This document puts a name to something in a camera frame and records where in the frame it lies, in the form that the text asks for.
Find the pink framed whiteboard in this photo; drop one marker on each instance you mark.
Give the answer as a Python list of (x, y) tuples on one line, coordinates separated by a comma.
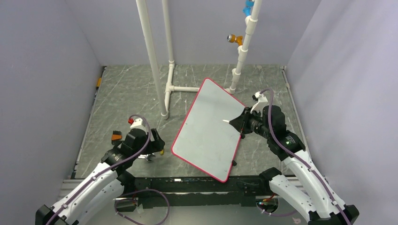
[(204, 140)]

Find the silver open-end wrench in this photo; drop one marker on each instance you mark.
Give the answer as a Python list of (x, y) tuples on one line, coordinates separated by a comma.
[(147, 157)]

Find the orange black hex key set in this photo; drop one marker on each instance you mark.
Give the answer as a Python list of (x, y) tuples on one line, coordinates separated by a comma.
[(116, 136)]

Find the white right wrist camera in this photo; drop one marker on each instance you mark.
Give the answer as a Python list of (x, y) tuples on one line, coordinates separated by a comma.
[(261, 101)]

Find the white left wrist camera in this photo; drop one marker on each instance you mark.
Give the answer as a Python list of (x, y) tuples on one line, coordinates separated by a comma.
[(137, 123)]

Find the blue nozzle fitting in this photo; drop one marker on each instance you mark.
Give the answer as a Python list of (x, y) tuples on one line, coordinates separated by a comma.
[(248, 7)]

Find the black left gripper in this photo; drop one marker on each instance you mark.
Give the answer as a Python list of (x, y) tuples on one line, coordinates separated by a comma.
[(155, 145)]

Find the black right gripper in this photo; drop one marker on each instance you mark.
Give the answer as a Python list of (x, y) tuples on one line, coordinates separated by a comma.
[(241, 122)]

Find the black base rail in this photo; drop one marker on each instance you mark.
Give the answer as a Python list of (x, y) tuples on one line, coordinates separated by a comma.
[(245, 191)]

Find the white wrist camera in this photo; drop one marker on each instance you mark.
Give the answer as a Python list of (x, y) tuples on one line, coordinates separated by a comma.
[(137, 123), (261, 101)]

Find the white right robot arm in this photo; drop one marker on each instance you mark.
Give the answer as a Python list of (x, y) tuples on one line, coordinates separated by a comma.
[(317, 203)]

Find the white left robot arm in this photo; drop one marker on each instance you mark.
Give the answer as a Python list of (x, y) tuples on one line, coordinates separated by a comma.
[(110, 179)]

